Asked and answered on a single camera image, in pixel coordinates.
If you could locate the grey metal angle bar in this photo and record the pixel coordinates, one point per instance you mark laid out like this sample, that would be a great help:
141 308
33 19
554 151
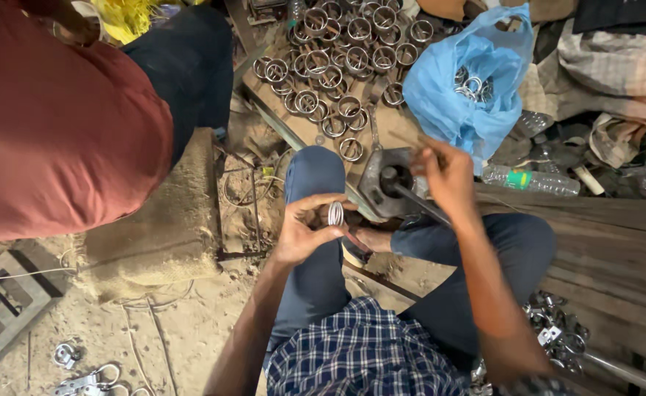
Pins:
279 124

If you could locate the grey hollow concrete block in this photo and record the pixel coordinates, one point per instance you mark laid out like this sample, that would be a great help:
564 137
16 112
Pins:
23 300

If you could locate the blue plastic bag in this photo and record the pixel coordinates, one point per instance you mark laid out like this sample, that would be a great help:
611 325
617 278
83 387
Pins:
449 113

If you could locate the silver metal pipe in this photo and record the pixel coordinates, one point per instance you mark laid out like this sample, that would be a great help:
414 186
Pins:
625 373

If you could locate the person's right fingers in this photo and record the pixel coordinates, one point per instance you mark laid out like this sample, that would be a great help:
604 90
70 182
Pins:
427 157

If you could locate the small stack of metal rings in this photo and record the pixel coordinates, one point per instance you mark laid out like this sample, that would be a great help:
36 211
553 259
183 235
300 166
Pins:
336 214

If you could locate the person's leg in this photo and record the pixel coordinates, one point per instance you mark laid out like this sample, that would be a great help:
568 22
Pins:
466 308
315 286

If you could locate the clear water bottle green label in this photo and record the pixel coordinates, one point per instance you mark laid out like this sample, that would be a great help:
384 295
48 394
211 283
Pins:
532 180

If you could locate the grey metal press block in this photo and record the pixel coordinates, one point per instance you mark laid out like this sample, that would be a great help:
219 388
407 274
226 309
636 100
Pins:
375 184

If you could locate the heap of cloths and scrap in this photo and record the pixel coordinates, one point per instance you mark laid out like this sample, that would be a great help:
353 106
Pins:
609 77

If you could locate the brown burlap sack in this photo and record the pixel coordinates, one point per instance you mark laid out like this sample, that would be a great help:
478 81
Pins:
158 231

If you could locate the person's right leg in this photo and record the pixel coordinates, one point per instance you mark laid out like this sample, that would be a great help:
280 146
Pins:
466 308

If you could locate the weathered wooden plank bench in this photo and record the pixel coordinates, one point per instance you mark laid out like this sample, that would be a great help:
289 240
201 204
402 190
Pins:
603 247

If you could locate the pile of silver pipe clamps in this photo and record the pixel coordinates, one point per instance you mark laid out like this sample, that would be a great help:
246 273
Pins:
557 333

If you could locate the yellow fibre bundle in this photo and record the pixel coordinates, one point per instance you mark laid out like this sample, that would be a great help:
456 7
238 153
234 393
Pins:
125 19

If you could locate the person's foot in sandal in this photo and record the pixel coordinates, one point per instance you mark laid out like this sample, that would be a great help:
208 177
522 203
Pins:
370 242

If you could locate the person's plaid shirt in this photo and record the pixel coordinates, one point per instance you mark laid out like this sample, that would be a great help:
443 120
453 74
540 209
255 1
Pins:
356 352

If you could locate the person's left leg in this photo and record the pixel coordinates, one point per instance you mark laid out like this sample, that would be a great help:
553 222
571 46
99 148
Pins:
315 286

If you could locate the bunch of rings in bag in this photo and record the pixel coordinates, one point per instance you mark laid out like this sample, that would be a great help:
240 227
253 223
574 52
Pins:
472 85

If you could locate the black metal rod frame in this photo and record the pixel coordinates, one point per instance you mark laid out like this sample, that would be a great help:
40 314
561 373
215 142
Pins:
254 220

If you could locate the person's right hand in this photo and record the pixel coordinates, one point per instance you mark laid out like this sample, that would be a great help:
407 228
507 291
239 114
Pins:
452 179

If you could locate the small metal clamp piece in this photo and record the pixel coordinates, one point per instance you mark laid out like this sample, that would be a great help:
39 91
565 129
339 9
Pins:
65 355

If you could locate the person's left hand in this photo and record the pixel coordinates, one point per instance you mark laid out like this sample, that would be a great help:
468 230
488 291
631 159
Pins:
301 234

